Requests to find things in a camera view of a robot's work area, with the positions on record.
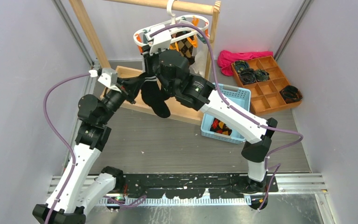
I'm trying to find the brown argyle sock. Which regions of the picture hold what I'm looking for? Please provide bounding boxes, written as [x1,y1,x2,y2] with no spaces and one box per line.
[170,35,198,65]

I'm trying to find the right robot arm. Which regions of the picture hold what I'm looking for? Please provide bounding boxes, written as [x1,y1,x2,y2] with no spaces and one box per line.
[141,49,277,192]

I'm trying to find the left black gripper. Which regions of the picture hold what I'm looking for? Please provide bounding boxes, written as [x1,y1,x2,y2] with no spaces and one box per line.
[99,76,145,125]

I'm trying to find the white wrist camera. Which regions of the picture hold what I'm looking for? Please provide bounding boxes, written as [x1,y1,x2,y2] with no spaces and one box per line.
[145,24,172,55]
[89,68,122,92]

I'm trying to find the wooden compartment tray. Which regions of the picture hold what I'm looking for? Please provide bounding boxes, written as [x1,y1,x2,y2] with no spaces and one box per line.
[231,56,302,116]

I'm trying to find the pink cloth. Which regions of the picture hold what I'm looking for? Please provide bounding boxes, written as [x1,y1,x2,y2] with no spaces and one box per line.
[217,50,273,77]

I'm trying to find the red yellow argyle sock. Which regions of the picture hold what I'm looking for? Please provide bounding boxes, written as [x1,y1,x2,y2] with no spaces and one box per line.
[210,118,232,136]

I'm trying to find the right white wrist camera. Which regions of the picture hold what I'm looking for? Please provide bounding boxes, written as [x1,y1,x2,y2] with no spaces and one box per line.
[145,24,172,55]

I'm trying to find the black sock white stripes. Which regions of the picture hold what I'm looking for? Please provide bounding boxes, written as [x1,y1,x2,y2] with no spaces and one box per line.
[160,88,171,101]

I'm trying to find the white sock right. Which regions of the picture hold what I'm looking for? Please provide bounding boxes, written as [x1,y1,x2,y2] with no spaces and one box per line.
[190,36,208,77]

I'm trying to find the rolled dark sock in tray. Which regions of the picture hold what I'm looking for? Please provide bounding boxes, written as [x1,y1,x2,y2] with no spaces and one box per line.
[232,60,250,74]

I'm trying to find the rolled dark sock right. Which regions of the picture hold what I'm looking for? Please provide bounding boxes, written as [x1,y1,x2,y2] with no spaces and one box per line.
[254,69,269,82]

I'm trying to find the light blue plastic basket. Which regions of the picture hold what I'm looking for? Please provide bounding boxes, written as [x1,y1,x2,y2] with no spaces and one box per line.
[200,84,251,144]

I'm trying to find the rolled dark sock centre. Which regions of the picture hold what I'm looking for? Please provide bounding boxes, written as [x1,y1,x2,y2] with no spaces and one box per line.
[239,68,256,85]

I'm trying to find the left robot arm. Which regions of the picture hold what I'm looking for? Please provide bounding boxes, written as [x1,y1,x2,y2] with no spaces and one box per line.
[32,74,145,224]

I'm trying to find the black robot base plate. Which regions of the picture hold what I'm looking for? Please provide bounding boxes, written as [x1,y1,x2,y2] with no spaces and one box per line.
[111,173,278,209]

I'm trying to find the white clip sock hanger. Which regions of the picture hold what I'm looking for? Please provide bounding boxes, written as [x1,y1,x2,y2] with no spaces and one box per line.
[133,0,209,52]

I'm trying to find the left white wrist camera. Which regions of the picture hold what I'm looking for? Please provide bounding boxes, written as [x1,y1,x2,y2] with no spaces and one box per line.
[89,68,122,92]

